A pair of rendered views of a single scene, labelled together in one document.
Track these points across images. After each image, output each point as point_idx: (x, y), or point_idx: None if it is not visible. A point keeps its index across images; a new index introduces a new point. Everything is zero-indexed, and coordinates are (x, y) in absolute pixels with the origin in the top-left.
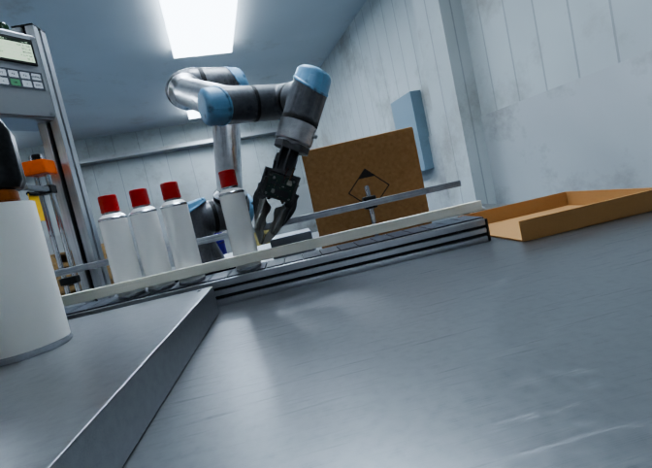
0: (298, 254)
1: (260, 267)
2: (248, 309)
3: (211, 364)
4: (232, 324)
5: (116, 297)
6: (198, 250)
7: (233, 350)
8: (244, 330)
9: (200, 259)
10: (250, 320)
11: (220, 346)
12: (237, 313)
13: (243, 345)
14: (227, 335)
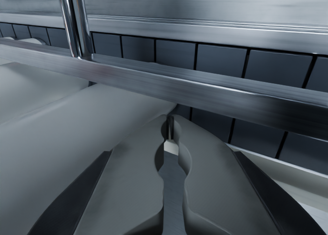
0: (294, 71)
1: (180, 113)
2: (176, 159)
3: (163, 233)
4: (165, 186)
5: (0, 36)
6: (42, 93)
7: (173, 230)
8: (176, 209)
9: (61, 88)
10: (180, 195)
11: (164, 216)
12: (165, 158)
13: (178, 230)
14: (165, 205)
